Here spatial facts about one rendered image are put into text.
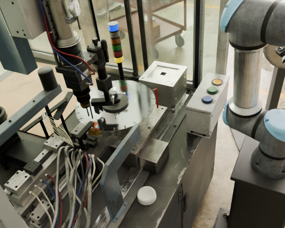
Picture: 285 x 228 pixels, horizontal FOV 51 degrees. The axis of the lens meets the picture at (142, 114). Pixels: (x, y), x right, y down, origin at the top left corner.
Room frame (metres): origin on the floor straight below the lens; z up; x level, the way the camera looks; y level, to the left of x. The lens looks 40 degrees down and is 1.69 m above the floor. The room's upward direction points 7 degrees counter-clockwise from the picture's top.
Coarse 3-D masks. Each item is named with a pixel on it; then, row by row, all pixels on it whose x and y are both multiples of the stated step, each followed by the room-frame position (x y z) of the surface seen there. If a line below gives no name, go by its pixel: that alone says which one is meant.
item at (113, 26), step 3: (114, 21) 1.29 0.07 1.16; (108, 24) 1.27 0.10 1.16; (111, 24) 1.26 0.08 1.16; (114, 24) 1.26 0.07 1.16; (117, 24) 1.27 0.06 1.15; (111, 27) 1.25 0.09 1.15; (114, 27) 1.25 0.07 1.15; (117, 27) 1.26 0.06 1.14; (111, 30) 1.25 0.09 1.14; (114, 30) 1.25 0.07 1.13; (117, 30) 1.26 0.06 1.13
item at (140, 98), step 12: (120, 84) 1.10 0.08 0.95; (132, 84) 1.09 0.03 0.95; (96, 96) 1.03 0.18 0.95; (132, 96) 1.00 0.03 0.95; (144, 96) 0.99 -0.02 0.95; (132, 108) 0.92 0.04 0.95; (144, 108) 0.91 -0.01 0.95; (84, 120) 0.89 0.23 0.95; (96, 120) 0.88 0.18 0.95; (108, 120) 0.87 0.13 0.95; (120, 120) 0.86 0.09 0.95; (132, 120) 0.85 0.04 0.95
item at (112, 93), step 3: (114, 87) 1.01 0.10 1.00; (114, 90) 0.98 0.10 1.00; (111, 93) 0.97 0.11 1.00; (114, 93) 0.96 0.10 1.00; (117, 93) 0.97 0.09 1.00; (120, 93) 0.96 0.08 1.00; (123, 93) 0.96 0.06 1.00; (111, 96) 0.96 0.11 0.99; (114, 96) 0.96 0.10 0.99; (117, 96) 0.97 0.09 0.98; (114, 99) 0.96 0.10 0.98
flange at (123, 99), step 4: (120, 96) 1.00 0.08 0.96; (124, 96) 0.99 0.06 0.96; (116, 100) 0.95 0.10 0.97; (120, 100) 0.97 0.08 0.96; (124, 100) 0.96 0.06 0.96; (116, 104) 0.94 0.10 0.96; (120, 104) 0.94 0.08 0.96; (124, 104) 0.94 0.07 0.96; (104, 108) 0.93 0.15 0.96; (108, 108) 0.93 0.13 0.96; (112, 108) 0.93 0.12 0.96; (116, 108) 0.92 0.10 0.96; (120, 108) 0.92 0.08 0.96
